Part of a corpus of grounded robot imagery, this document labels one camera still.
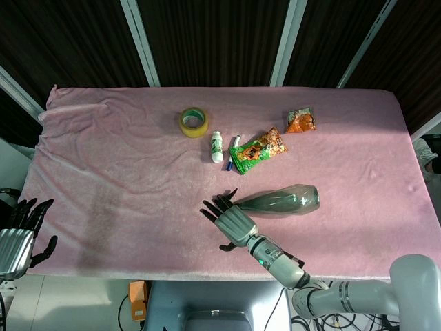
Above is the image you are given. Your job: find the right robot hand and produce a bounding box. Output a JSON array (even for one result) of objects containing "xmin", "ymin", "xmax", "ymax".
[{"xmin": 200, "ymin": 188, "xmax": 259, "ymax": 252}]

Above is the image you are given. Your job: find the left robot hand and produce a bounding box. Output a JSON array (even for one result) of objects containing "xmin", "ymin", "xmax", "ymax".
[{"xmin": 0, "ymin": 197, "xmax": 59, "ymax": 281}]

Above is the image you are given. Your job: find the dark plastic bottle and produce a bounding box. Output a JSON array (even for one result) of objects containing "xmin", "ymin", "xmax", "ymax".
[{"xmin": 235, "ymin": 185, "xmax": 320, "ymax": 216}]

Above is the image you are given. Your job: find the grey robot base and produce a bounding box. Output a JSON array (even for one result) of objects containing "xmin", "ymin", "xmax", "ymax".
[{"xmin": 143, "ymin": 281, "xmax": 298, "ymax": 331}]

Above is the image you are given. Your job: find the pink table cloth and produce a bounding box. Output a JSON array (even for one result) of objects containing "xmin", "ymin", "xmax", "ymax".
[{"xmin": 21, "ymin": 85, "xmax": 441, "ymax": 284}]

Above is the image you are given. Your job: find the blue white marker pen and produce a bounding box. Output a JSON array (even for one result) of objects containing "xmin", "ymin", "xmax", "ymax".
[{"xmin": 225, "ymin": 134, "xmax": 243, "ymax": 172}]

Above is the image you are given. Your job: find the green orange snack bag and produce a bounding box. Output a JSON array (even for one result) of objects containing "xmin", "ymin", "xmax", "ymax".
[{"xmin": 229, "ymin": 126, "xmax": 289, "ymax": 176}]

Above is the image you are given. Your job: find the small white green bottle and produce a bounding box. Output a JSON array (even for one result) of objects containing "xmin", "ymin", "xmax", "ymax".
[{"xmin": 210, "ymin": 130, "xmax": 224, "ymax": 164}]

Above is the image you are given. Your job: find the yellow packing tape roll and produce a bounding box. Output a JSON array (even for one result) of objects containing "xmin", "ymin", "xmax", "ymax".
[{"xmin": 178, "ymin": 107, "xmax": 210, "ymax": 139}]

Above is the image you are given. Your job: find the small orange snack packet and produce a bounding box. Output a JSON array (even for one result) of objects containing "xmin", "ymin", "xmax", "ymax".
[{"xmin": 285, "ymin": 106, "xmax": 317, "ymax": 134}]

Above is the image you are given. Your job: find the orange box under table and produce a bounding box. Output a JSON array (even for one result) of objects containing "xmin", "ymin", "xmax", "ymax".
[{"xmin": 127, "ymin": 281, "xmax": 147, "ymax": 323}]

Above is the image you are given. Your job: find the white sneaker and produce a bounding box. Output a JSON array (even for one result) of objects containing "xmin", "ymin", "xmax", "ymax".
[{"xmin": 412, "ymin": 137, "xmax": 440, "ymax": 174}]

